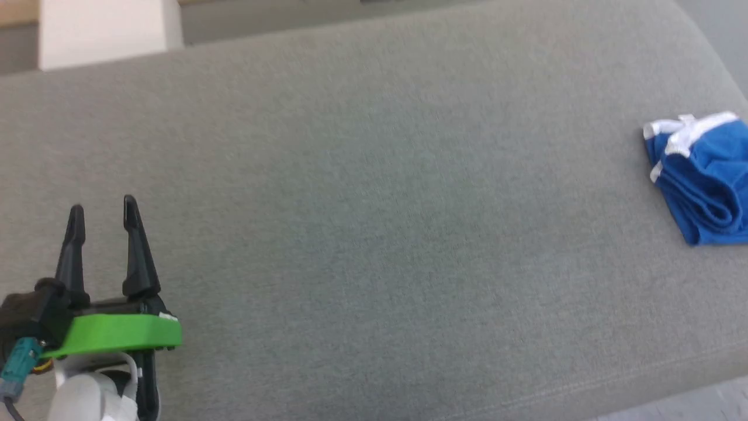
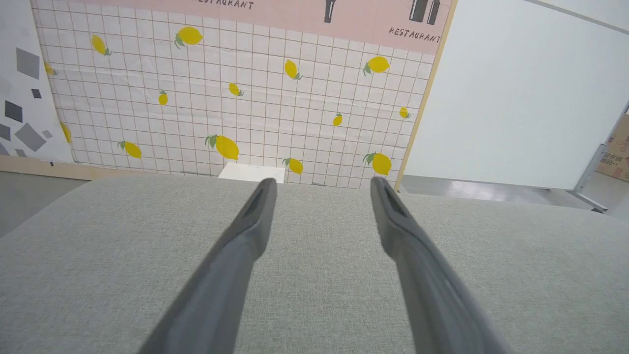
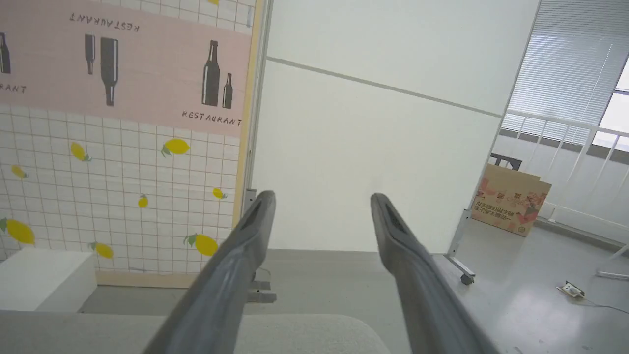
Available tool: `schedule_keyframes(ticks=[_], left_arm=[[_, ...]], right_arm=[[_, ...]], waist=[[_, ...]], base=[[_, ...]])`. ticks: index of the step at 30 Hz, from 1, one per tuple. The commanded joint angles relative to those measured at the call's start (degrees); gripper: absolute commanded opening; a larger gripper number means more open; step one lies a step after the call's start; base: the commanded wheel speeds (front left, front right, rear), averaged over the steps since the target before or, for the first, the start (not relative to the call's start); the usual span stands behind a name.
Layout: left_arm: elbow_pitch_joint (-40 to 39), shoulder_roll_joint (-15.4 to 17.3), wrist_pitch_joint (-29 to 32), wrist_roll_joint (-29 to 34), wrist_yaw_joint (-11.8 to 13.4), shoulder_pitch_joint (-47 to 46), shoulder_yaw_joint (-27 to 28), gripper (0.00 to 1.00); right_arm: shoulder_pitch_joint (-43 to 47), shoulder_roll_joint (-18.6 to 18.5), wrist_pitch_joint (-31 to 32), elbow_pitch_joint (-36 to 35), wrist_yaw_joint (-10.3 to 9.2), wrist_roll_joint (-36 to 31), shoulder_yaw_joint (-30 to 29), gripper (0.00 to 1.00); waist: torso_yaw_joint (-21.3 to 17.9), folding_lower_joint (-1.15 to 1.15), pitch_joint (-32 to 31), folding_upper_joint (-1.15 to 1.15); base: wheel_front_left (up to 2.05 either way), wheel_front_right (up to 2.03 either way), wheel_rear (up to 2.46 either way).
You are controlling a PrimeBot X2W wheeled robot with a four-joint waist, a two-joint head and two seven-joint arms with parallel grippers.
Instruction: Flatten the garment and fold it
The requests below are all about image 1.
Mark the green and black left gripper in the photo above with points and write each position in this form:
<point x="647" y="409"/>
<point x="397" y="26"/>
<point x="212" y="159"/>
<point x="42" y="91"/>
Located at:
<point x="117" y="330"/>

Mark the blue garment with white trim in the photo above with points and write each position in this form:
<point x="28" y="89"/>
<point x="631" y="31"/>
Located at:
<point x="707" y="175"/>

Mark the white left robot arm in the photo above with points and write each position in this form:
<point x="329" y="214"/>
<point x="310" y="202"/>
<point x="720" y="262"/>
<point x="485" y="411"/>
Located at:
<point x="93" y="392"/>

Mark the white box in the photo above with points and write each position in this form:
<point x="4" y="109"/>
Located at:
<point x="105" y="29"/>

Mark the grey fabric sofa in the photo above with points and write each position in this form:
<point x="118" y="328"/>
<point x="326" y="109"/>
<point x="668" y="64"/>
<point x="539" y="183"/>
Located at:
<point x="374" y="204"/>

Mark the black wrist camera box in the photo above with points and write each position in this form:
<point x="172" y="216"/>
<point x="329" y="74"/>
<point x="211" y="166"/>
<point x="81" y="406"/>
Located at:
<point x="29" y="316"/>

